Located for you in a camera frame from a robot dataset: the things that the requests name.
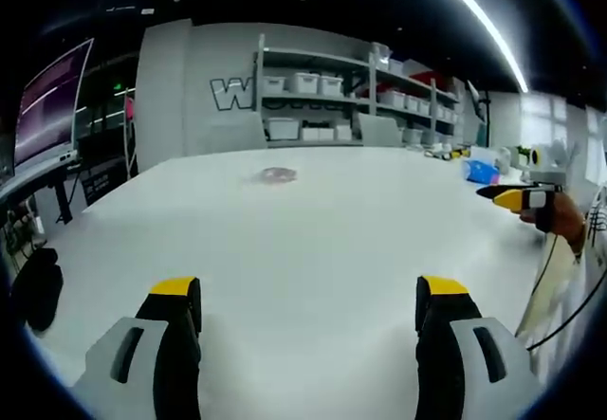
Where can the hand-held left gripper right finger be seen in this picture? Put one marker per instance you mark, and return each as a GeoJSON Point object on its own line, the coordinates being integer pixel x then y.
{"type": "Point", "coordinates": [455, 344]}

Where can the grey metal storage shelf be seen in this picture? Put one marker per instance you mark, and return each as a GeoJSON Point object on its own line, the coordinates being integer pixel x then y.
{"type": "Point", "coordinates": [355, 93]}

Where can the grey chair back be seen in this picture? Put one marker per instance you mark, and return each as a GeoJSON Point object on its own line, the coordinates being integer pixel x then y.
{"type": "Point", "coordinates": [379, 130]}

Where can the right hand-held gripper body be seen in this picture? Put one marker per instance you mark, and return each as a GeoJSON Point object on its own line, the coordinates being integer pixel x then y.
{"type": "Point", "coordinates": [545, 173]}

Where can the white container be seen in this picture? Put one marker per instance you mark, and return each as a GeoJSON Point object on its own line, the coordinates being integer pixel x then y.
{"type": "Point", "coordinates": [503, 159]}

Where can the person's white patterned clothing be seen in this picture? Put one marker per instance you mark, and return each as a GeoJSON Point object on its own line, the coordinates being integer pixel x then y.
{"type": "Point", "coordinates": [576, 278]}

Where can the clear resealable bag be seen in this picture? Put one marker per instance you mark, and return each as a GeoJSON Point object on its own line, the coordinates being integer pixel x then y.
{"type": "Point", "coordinates": [273, 175]}

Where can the large monitor screen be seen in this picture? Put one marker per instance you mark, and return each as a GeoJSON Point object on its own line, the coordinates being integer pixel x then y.
{"type": "Point", "coordinates": [45, 107]}

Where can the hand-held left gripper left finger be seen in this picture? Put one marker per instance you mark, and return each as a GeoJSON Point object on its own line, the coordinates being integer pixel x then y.
{"type": "Point", "coordinates": [156, 344]}

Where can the blue plastic bag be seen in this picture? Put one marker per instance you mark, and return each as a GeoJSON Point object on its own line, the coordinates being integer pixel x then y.
{"type": "Point", "coordinates": [480, 171]}

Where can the row of white storage bins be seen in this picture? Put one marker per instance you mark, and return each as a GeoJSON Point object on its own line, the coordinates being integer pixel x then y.
{"type": "Point", "coordinates": [360, 102]}

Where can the ceiling light strip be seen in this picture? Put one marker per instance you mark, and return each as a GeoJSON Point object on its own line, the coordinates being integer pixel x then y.
{"type": "Point", "coordinates": [479, 24]}

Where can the black monitor stand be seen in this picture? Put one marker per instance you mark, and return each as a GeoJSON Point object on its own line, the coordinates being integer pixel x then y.
{"type": "Point", "coordinates": [64, 195]}

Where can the black office chair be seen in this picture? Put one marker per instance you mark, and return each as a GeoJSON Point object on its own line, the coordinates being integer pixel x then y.
{"type": "Point", "coordinates": [35, 287]}

